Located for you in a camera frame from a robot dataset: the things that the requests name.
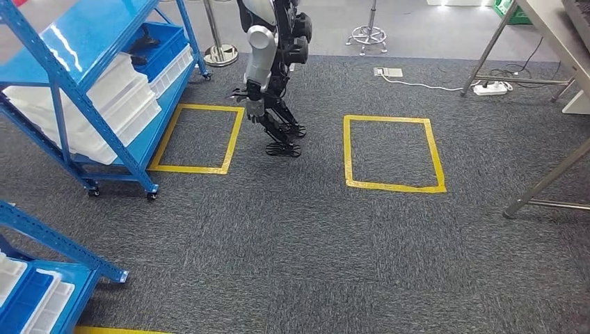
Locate blue metal shelf rack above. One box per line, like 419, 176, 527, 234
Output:
0, 0, 214, 201
0, 200, 129, 334

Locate yellow floor tape square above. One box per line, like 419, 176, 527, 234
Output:
342, 114, 447, 194

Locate black silver humanoid robot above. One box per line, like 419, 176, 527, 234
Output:
228, 0, 314, 159

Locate black seat chrome stool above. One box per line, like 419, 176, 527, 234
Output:
345, 0, 389, 57

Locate black plastic parts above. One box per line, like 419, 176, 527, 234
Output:
128, 25, 162, 66

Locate white power strip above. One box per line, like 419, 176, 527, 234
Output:
472, 80, 514, 97

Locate stainless steel table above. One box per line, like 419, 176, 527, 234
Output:
460, 0, 590, 220

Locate green plastic crate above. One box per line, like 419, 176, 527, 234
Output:
492, 0, 532, 25

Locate white cabinet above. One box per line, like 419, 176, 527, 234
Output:
561, 90, 590, 116

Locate chrome stanchion post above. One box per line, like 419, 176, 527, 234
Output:
202, 0, 239, 68

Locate white floor cable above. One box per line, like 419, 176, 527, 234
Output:
378, 73, 480, 92

